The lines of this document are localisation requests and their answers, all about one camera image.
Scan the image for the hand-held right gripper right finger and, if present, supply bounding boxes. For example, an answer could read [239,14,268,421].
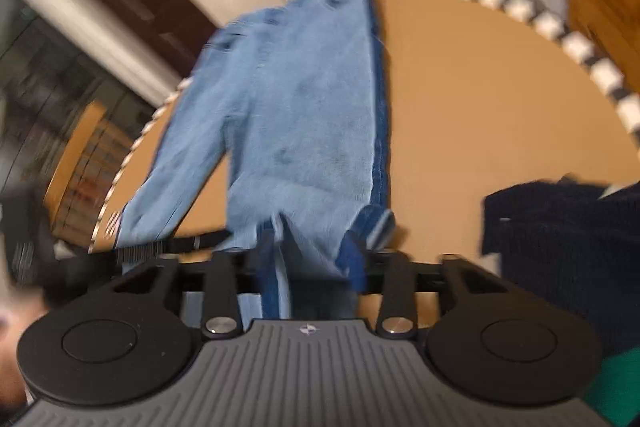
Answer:
[337,229,508,339]

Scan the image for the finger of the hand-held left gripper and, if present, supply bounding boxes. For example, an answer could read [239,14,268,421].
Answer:
[114,228,233,260]

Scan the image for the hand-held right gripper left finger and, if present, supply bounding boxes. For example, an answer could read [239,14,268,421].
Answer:
[87,217,293,340]

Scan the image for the blue denim jeans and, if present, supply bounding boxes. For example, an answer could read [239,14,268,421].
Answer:
[114,0,398,320]

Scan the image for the wooden chair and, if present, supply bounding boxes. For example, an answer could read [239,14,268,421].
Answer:
[44,101,136,253]

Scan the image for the navy green striped sweater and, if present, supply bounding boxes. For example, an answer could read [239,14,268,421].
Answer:
[481,174,640,427]

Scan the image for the striped table edge bumper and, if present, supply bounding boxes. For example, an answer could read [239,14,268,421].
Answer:
[89,0,640,255]

